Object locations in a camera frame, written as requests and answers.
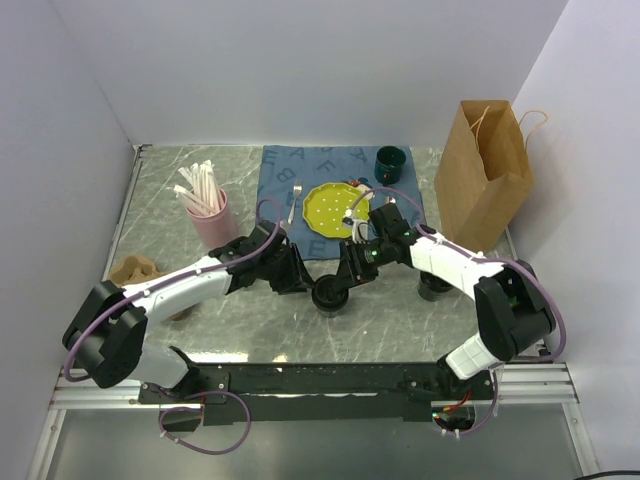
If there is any blue alphabet placemat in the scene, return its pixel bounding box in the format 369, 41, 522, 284
253, 144, 435, 262

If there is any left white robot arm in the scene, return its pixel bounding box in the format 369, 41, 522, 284
62, 220, 314, 402

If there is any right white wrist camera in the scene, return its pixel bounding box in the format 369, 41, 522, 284
342, 208, 369, 244

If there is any pink straw holder cup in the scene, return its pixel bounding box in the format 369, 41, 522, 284
186, 188, 239, 250

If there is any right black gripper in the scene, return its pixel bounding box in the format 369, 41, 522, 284
331, 238, 391, 293

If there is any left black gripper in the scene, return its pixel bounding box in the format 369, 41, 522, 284
259, 244, 316, 296

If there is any black cup stack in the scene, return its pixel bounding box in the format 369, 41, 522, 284
417, 272, 453, 302

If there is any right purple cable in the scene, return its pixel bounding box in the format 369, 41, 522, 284
344, 188, 569, 439

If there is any silver fork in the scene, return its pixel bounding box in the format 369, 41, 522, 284
287, 179, 303, 229

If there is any purple cable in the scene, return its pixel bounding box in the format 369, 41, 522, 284
64, 198, 284, 456
344, 188, 569, 439

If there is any small cartoon figurine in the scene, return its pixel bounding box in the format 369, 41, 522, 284
347, 180, 373, 193

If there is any brown paper bag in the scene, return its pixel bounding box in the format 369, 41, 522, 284
434, 100, 534, 252

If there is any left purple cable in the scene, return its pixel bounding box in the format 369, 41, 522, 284
64, 198, 284, 456

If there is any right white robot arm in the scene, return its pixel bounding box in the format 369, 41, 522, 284
312, 203, 559, 399

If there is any black coffee cup lid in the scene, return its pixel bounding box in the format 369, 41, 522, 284
311, 274, 349, 311

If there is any white wrapped straws bundle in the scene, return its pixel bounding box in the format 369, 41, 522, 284
171, 159, 225, 217

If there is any yellow dotted plate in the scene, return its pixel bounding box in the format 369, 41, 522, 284
303, 182, 372, 239

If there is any brown cardboard cup carrier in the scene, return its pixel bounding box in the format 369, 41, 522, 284
108, 254, 194, 322

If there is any dark transparent coffee cup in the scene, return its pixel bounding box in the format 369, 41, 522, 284
317, 304, 346, 318

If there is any dark green mug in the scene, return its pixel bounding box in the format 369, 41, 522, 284
374, 146, 407, 186

